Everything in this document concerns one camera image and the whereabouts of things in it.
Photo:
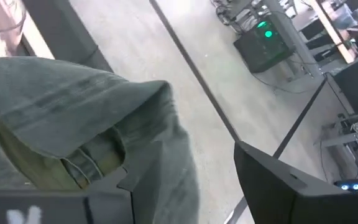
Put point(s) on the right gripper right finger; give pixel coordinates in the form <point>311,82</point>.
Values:
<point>284,202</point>

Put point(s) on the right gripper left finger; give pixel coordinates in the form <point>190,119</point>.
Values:
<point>57,208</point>

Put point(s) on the black device blue lights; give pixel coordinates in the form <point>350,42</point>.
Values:
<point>356,186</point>

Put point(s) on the black computer tower green lights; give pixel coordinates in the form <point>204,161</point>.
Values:
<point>259,53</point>

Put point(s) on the grey metal table leg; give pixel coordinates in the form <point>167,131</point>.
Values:
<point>294,40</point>

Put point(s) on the wooden desk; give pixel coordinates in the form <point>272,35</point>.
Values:
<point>334,34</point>

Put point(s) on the black frame post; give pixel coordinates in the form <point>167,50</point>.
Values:
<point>64,31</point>

